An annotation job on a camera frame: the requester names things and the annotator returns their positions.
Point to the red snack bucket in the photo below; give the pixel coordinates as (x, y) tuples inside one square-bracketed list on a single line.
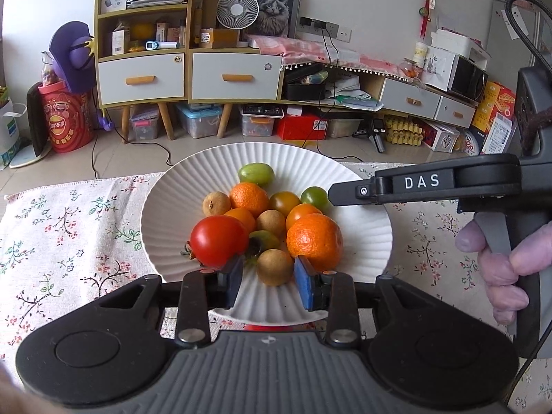
[(67, 117)]

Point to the green tomato oval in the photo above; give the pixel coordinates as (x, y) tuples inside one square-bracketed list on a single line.
[(257, 173)]

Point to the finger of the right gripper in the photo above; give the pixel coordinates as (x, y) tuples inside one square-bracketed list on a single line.
[(353, 193)]

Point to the pink cloth on shelf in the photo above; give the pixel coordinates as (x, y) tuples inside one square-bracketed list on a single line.
[(295, 52)]

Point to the red tomato with stem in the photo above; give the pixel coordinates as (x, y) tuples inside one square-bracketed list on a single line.
[(280, 328)]

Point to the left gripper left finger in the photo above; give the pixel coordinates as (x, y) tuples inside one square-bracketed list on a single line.
[(200, 292)]

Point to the green tomato round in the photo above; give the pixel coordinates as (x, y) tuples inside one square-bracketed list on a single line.
[(315, 196)]

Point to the purple plush toy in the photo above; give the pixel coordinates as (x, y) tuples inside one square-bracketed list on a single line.
[(71, 47)]

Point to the floral tablecloth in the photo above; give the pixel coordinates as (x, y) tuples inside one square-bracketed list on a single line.
[(64, 245)]

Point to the brown longan fruit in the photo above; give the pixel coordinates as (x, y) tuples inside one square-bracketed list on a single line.
[(274, 267)]

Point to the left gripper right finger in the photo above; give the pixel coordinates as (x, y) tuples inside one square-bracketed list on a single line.
[(335, 293)]

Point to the yellow orange tomato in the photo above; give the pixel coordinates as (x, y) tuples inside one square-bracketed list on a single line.
[(284, 202)]

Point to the framed cat picture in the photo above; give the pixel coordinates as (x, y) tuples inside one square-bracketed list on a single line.
[(276, 18)]

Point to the red box under shelf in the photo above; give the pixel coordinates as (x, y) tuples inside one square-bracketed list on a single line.
[(304, 127)]

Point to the white desk fan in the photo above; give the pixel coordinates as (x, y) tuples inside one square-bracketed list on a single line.
[(237, 16)]

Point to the large orange mandarin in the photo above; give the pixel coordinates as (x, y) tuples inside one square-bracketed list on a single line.
[(318, 238)]

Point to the small orange mandarin back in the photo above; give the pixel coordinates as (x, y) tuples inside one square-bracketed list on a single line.
[(249, 196)]

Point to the brown longan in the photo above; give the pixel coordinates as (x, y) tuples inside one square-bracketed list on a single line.
[(216, 203), (272, 221)]

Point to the wooden cabinet with drawers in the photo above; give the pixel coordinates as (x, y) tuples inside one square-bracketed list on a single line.
[(158, 55)]

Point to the microwave oven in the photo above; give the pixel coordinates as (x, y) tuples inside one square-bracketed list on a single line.
[(450, 72)]

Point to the red tomato in plate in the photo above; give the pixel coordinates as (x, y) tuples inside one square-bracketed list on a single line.
[(216, 239)]

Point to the white paper bag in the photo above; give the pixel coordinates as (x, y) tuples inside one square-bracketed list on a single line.
[(10, 136)]

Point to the right hand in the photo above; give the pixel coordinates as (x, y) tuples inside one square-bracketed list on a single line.
[(501, 272)]

